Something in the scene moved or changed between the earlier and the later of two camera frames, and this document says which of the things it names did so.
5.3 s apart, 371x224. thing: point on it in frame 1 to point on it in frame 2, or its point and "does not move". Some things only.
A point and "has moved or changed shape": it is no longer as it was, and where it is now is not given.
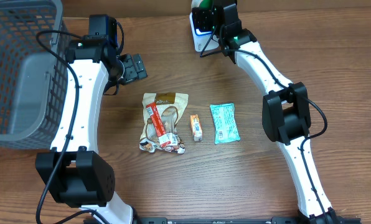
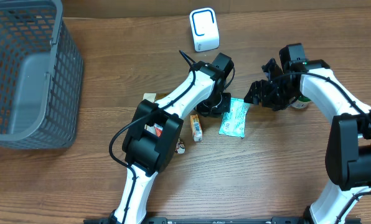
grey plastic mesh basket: x=27 y=86 does not move
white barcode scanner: x=203 y=23 does not move
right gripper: x=198 y=14 to x=256 y=89
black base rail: x=238 y=220 does not move
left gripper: x=133 y=69 to x=213 y=109
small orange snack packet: x=197 y=129 does not move
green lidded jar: x=206 y=4 has moved or changed shape
